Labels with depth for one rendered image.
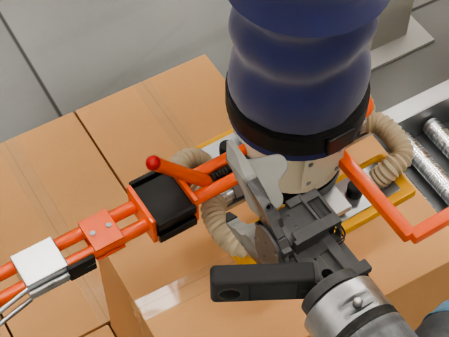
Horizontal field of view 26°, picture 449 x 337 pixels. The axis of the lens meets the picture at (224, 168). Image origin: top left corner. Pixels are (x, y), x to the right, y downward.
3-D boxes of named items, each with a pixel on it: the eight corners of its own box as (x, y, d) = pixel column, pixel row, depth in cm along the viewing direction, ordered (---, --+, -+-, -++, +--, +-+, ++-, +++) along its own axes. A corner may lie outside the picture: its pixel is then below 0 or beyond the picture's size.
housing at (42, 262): (53, 249, 153) (49, 233, 149) (73, 281, 149) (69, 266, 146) (13, 269, 151) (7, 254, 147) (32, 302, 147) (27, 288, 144)
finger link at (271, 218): (249, 177, 110) (281, 245, 111) (236, 184, 110) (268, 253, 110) (264, 174, 106) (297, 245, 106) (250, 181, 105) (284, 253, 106)
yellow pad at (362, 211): (381, 158, 176) (384, 140, 172) (415, 196, 171) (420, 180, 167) (221, 243, 165) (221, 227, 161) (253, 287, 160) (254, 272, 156)
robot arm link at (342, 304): (322, 370, 106) (330, 329, 98) (296, 335, 109) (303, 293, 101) (387, 330, 109) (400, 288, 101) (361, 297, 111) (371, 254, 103)
